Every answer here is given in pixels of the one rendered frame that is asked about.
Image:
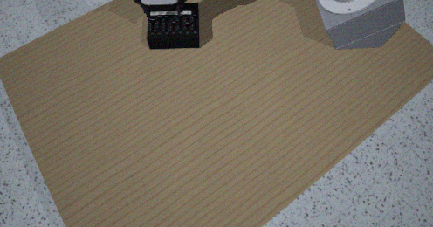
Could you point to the black lighting desk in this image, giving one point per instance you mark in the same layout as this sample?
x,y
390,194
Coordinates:
x,y
173,32

